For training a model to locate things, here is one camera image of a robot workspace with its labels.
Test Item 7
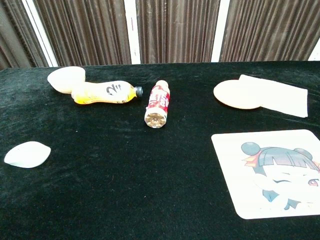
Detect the white folded cloth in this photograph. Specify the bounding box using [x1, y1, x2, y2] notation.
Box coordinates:
[238, 74, 309, 118]

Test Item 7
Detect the round woven coaster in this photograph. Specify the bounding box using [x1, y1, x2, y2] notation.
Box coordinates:
[213, 79, 263, 110]

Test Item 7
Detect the red label coffee bottle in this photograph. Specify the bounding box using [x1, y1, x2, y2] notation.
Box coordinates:
[144, 79, 171, 129]

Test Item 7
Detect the white bowl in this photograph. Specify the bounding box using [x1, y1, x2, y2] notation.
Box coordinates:
[47, 66, 87, 95]

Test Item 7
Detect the orange drink bottle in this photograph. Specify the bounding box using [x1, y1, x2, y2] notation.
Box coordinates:
[71, 80, 144, 105]

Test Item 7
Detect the white metal frame post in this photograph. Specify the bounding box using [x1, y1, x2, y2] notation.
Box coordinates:
[211, 0, 231, 63]
[123, 0, 141, 65]
[21, 0, 60, 68]
[308, 42, 320, 62]

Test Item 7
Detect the brown pleated curtain panel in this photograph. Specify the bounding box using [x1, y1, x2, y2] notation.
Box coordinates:
[219, 0, 320, 63]
[33, 0, 132, 67]
[135, 0, 221, 64]
[0, 0, 50, 71]

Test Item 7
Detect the black velvet tablecloth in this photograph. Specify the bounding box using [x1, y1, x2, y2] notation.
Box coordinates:
[0, 60, 320, 240]

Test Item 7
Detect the cartoon girl mouse pad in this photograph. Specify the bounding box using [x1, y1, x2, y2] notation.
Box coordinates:
[211, 129, 320, 220]

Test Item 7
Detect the white computer mouse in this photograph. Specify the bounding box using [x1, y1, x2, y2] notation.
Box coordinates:
[4, 141, 52, 169]

